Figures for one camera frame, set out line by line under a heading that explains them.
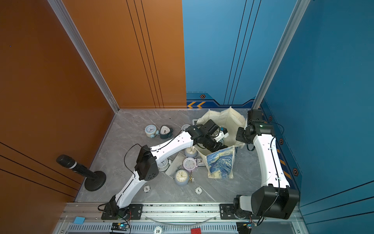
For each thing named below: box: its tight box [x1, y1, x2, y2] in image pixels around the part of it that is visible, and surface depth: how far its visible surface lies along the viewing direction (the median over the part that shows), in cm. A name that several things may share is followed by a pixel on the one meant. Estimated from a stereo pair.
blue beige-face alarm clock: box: [174, 169, 190, 186], surface depth 83 cm
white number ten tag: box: [153, 226, 163, 234], surface depth 65 cm
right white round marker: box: [195, 187, 203, 195], surface depth 81 cm
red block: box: [190, 227, 202, 234], surface depth 68 cm
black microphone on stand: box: [56, 154, 107, 192], surface depth 75 cm
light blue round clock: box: [144, 124, 160, 139], surface depth 104 cm
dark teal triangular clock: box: [159, 124, 174, 139], surface depth 103 cm
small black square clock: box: [195, 157, 206, 167], surface depth 90 cm
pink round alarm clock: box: [182, 156, 198, 171], surface depth 89 cm
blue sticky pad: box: [73, 216, 86, 225], surface depth 72 cm
